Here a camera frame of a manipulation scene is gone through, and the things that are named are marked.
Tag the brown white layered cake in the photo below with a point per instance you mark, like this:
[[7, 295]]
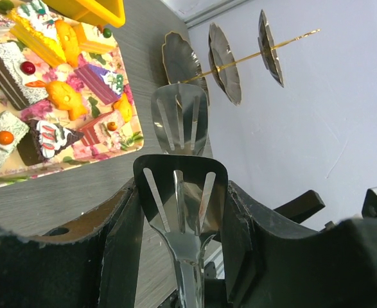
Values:
[[13, 80]]

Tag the orange fish cookie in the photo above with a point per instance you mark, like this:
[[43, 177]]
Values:
[[63, 96]]

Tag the floral serving tray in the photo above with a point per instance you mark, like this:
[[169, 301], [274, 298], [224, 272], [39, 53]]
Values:
[[82, 43]]

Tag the yellow cake slice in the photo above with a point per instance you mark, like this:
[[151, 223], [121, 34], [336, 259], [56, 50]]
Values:
[[35, 26]]

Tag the purple cake slice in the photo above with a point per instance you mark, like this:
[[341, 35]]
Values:
[[105, 84]]

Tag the chocolate cake slice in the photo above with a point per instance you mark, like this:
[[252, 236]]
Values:
[[45, 140]]

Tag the metal serving tongs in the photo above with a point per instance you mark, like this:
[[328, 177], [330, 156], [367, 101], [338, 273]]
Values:
[[182, 193]]

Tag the pink layered cake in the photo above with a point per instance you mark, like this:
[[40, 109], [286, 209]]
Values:
[[103, 130]]

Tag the yellow plastic fruit bin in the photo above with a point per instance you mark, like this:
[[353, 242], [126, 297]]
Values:
[[95, 12]]

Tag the three-tier black cake stand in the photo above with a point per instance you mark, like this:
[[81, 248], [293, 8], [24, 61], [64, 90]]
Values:
[[182, 65]]

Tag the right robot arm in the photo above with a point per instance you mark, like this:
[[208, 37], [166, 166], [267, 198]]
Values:
[[310, 203]]

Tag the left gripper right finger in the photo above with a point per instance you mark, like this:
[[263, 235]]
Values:
[[271, 261]]

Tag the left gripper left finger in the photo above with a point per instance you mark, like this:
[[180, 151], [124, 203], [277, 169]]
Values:
[[91, 261]]

